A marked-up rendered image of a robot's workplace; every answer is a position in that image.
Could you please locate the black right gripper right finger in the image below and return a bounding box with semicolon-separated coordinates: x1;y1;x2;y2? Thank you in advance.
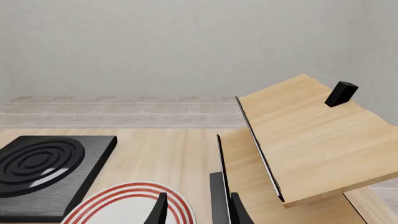
231;192;255;224

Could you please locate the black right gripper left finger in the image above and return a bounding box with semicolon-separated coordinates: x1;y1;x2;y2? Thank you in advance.
147;192;169;224

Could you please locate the pale wooden cabinet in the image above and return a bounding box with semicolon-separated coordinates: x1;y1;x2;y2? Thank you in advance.
209;73;398;224

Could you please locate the white plate with red rings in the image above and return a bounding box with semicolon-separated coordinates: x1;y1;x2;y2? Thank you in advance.
60;181;197;224

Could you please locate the flat black stove plate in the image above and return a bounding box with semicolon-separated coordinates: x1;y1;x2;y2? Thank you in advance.
0;135;118;223

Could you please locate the black cabinet handle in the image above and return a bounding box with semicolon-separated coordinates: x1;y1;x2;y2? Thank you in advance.
324;80;359;108

